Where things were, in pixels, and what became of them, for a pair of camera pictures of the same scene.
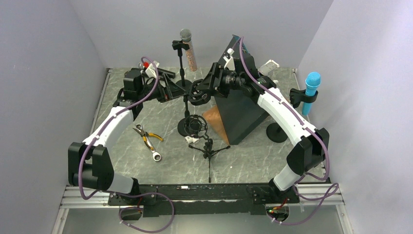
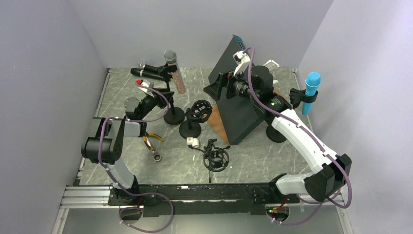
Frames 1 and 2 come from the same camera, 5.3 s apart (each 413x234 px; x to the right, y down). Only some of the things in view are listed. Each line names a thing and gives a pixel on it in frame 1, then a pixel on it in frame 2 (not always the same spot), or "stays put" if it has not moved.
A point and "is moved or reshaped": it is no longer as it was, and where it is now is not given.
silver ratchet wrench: [156, 155] stays put
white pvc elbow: [189, 139] stays put
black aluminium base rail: [166, 200] stays put
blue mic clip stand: [275, 132] stays put
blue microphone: [312, 81] stays put
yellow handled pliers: [144, 134] stays put
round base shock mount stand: [193, 125] is moved or reshaped
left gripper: [170, 91] to [161, 103]
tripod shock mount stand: [197, 125] to [215, 159]
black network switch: [239, 112] stays put
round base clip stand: [183, 84] to [177, 116]
